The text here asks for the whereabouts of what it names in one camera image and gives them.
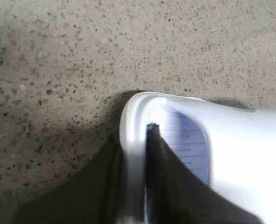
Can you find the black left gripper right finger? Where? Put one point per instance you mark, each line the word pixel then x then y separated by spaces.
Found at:
pixel 176 196

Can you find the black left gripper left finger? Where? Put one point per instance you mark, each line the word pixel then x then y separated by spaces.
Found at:
pixel 91 196

